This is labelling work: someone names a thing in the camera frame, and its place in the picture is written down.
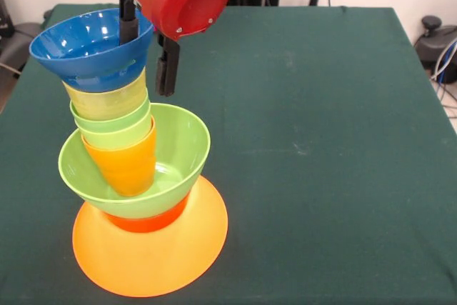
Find dark green tablecloth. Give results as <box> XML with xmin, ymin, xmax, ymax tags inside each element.
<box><xmin>0</xmin><ymin>3</ymin><xmax>457</xmax><ymax>305</ymax></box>

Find large orange bowl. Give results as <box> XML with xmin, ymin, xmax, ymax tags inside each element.
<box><xmin>72</xmin><ymin>175</ymin><xmax>229</xmax><ymax>299</ymax></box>

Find orange cup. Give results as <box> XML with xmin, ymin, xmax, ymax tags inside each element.
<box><xmin>81</xmin><ymin>117</ymin><xmax>158</xmax><ymax>198</ymax></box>

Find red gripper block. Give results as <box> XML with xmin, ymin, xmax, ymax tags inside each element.
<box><xmin>93</xmin><ymin>0</ymin><xmax>231</xmax><ymax>98</ymax></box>

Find yellow cup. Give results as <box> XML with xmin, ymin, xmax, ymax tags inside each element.
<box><xmin>62</xmin><ymin>68</ymin><xmax>149</xmax><ymax>121</ymax></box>

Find green bowl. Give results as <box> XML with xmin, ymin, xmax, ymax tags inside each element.
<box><xmin>57</xmin><ymin>103</ymin><xmax>211</xmax><ymax>220</ymax></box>

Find red-orange bowl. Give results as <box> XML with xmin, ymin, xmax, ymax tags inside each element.
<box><xmin>102</xmin><ymin>197</ymin><xmax>190</xmax><ymax>234</ymax></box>

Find tangled floor cables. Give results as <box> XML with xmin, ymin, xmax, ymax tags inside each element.
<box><xmin>430</xmin><ymin>39</ymin><xmax>457</xmax><ymax>119</ymax></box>

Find green cup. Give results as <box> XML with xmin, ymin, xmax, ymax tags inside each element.
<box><xmin>69</xmin><ymin>97</ymin><xmax>151</xmax><ymax>134</ymax></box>

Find lime cup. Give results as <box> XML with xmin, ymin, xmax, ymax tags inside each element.
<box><xmin>75</xmin><ymin>111</ymin><xmax>154</xmax><ymax>149</ymax></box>

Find black equipment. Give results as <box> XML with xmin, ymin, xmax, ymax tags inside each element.
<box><xmin>0</xmin><ymin>0</ymin><xmax>15</xmax><ymax>38</ymax></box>

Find blue bowl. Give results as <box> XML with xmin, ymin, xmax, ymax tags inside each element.
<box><xmin>28</xmin><ymin>7</ymin><xmax>156</xmax><ymax>94</ymax></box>

